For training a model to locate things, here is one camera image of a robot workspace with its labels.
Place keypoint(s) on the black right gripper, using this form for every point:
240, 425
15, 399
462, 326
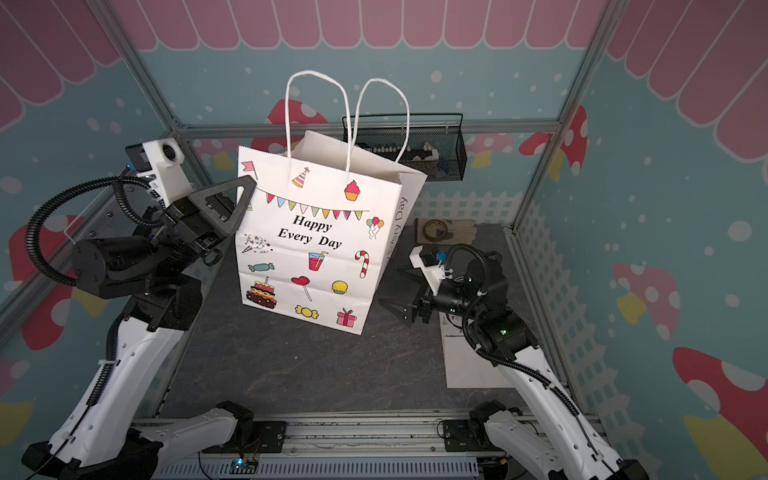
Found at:
410, 317

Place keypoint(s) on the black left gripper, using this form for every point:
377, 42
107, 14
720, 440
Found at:
187, 221

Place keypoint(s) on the white paper gift bag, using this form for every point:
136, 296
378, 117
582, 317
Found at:
463, 368

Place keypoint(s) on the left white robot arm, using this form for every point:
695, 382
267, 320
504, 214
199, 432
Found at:
98, 440

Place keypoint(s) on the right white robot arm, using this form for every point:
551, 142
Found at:
466, 283

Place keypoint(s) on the brown packing tape roll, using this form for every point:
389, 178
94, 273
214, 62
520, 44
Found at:
436, 231

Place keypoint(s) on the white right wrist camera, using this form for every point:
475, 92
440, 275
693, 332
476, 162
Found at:
430, 261

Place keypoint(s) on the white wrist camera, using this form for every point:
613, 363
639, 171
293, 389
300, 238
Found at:
430, 261
160, 162

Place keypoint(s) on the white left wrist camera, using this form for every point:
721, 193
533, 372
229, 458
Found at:
160, 162

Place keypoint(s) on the black wire mesh wall basket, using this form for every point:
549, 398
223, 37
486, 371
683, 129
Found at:
431, 143

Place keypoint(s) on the metal base rail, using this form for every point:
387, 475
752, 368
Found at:
409, 444

